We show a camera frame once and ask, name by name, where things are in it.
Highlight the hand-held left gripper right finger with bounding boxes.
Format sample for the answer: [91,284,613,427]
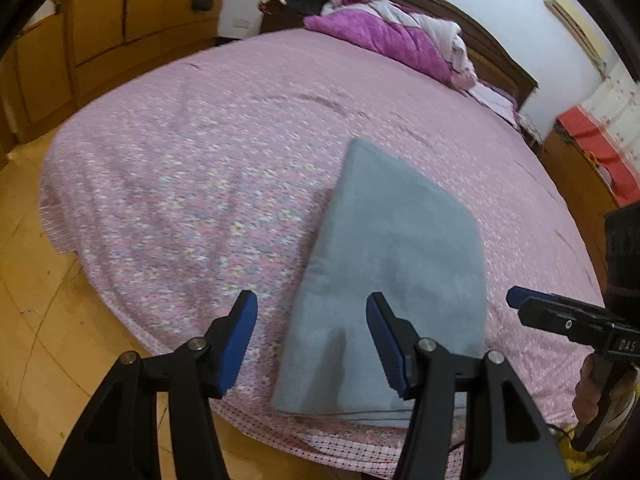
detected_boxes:
[365,291,571,480]

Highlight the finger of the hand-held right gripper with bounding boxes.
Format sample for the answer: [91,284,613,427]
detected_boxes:
[506,286,613,321]
[518,299,618,348]

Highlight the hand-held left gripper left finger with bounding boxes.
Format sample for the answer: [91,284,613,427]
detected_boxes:
[50,290,258,480]

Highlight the grey fleece pants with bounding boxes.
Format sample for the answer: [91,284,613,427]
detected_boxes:
[272,137,488,428]

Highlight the person's right hand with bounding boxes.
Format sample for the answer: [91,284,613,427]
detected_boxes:
[574,357,605,426]

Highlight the person's dark clothing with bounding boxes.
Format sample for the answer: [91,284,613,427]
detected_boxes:
[602,204,640,318]

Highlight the wooden cabinet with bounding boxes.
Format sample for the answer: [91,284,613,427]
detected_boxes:
[542,130,626,281]

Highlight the bed with pink floral sheet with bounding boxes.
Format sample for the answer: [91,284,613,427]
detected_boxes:
[39,27,608,476]

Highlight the pink striped pillow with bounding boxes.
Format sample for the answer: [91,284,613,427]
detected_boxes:
[467,80,523,128]

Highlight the floral curtain with red band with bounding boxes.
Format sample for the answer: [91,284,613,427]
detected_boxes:
[556,62,640,208]

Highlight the dark wooden headboard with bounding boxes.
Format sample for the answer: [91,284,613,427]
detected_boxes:
[260,0,540,111]

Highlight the beige air conditioner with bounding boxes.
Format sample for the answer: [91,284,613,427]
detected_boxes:
[544,0,608,63]

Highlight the purple and white quilt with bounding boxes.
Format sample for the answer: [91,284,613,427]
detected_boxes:
[303,0,478,91]

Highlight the wooden wardrobe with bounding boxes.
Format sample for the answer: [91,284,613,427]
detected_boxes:
[0,0,233,161]

